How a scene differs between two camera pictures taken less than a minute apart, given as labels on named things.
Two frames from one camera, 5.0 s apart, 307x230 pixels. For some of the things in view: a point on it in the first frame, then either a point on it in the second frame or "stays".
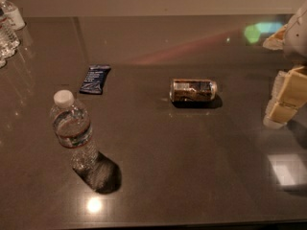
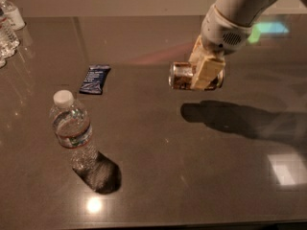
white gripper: [296, 37] → [223, 33]
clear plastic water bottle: [73, 128] stays
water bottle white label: [12, 15] stays
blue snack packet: [95, 79] stays
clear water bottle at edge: [10, 41] stays
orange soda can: [193, 90] → [181, 76]
